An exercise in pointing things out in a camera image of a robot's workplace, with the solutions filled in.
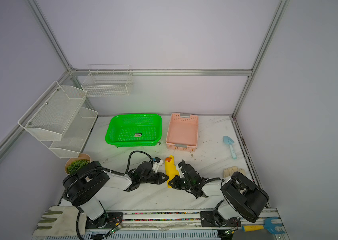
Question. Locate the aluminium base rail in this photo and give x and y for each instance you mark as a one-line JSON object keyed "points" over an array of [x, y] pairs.
{"points": [[166, 225]]}

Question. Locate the blue yellow hand rake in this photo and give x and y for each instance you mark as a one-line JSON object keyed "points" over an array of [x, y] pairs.
{"points": [[268, 225]]}

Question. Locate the beige work glove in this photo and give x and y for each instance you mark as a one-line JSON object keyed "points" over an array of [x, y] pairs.
{"points": [[228, 172]]}

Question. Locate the light blue garden trowel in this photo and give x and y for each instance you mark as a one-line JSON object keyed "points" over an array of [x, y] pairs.
{"points": [[230, 142]]}

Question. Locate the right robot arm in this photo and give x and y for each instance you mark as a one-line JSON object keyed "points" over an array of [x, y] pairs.
{"points": [[239, 196]]}

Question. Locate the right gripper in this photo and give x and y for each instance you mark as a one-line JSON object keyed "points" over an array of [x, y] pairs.
{"points": [[176, 180]]}

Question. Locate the white mesh two-tier shelf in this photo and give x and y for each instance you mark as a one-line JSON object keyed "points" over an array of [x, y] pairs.
{"points": [[60, 121]]}

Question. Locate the yellow paper napkin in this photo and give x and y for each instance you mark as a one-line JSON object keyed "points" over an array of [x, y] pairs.
{"points": [[171, 170]]}

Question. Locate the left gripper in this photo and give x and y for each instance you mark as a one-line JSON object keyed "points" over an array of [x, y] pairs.
{"points": [[159, 180]]}

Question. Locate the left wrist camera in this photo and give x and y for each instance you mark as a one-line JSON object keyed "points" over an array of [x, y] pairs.
{"points": [[157, 162]]}

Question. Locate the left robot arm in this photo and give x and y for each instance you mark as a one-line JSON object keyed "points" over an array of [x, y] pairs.
{"points": [[82, 186]]}

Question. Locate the pink plastic basket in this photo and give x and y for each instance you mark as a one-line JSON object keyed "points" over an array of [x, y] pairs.
{"points": [[183, 132]]}

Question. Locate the green-striped white glove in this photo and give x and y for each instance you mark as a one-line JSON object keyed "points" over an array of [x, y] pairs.
{"points": [[60, 222]]}

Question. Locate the green plastic basket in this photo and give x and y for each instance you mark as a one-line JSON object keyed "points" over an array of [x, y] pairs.
{"points": [[135, 130]]}

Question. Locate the potted green succulent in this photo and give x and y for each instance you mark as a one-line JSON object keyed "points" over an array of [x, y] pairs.
{"points": [[75, 164]]}

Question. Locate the white wire basket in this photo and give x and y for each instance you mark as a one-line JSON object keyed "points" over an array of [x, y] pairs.
{"points": [[108, 81]]}

